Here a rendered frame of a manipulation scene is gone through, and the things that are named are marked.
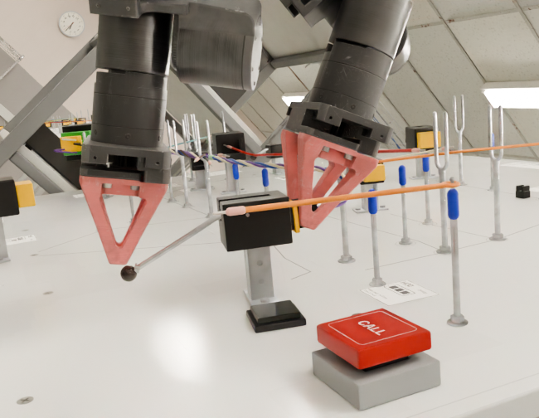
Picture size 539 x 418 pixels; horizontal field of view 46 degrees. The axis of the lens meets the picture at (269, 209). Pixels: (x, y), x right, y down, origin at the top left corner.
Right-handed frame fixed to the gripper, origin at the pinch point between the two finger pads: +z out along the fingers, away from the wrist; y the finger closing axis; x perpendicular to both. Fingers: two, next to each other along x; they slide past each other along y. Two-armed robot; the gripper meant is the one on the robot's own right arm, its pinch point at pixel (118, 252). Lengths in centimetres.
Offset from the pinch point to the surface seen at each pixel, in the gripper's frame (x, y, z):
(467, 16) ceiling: -193, 301, -79
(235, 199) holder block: -9.4, -0.1, -5.2
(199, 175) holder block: -15, 69, 1
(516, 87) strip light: -231, 298, -42
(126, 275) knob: -0.8, -1.0, 1.7
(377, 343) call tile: -14.1, -21.5, -0.9
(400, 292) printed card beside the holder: -23.3, -5.0, 0.9
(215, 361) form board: -6.8, -12.2, 4.2
